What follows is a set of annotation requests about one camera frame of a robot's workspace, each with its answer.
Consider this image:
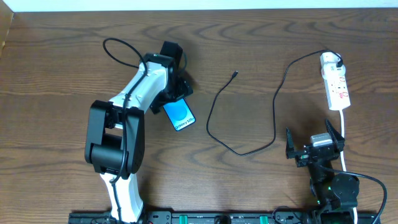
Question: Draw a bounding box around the blue Galaxy smartphone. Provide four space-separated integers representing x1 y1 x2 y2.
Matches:
163 98 196 131

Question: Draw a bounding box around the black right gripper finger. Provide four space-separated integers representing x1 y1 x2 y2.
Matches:
325 119 345 152
285 128 295 159

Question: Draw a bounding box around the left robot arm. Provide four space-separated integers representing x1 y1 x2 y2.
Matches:
85 52 193 223

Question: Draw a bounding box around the white USB charger plug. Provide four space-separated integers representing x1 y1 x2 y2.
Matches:
320 51 343 68

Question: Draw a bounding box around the black USB charging cable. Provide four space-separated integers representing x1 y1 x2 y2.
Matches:
206 49 344 157

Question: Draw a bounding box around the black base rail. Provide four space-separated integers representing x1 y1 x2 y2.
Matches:
67 211 376 224

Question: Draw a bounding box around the brown cardboard panel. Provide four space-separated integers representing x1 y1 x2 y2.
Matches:
0 0 14 55

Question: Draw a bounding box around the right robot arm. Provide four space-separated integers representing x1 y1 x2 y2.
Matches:
285 120 359 223

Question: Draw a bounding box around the white power strip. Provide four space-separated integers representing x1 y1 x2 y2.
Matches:
321 65 351 111

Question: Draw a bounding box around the white power strip cord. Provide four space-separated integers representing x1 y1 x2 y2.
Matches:
338 109 359 224

